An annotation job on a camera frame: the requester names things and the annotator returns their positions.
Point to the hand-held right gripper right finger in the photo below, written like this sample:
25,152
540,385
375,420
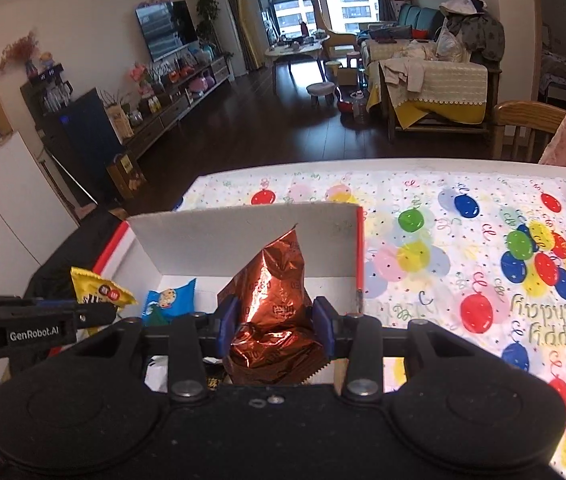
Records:
323,327

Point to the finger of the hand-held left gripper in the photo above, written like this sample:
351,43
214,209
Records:
95,316
23,305

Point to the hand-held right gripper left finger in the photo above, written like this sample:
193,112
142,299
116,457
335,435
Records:
230,325

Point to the yellow snack packet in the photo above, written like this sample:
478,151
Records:
98,292

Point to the brown foil snack packet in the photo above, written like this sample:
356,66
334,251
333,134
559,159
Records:
273,300

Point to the blue snack packet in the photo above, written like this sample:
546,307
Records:
168,302

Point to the red cardboard box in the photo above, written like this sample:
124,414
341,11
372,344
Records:
188,240

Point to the dark cloth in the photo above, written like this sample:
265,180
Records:
73,255

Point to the white cabinet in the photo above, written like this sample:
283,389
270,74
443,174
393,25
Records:
8,210

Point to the balloon print tablecloth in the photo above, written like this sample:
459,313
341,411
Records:
438,285

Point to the brown paper bag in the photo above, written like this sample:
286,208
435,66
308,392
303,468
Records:
125,175

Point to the wooden tv bench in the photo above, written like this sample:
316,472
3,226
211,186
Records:
173,110

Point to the clear water bottle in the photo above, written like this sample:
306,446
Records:
359,105

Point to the small round stool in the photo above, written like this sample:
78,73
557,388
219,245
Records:
320,90

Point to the vase of dried flowers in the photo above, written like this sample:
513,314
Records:
23,52

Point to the sofa with cream yellow cover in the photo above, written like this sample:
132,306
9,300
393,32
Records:
443,90

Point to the round coffee table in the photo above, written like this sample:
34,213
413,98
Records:
293,52

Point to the wooden chair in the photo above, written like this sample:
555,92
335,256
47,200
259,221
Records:
523,120

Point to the yellow wooden armchair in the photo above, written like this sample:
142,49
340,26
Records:
335,37

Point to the flat screen television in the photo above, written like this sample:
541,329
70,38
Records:
165,30

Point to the white tower air conditioner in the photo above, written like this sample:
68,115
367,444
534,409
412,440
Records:
225,20

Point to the yellow curtain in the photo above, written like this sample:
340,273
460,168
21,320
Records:
245,15

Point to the green potted plant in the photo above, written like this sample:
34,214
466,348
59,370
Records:
208,15

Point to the teal sofa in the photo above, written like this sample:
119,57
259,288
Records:
418,17

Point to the pile of clothes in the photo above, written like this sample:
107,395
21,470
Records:
478,30

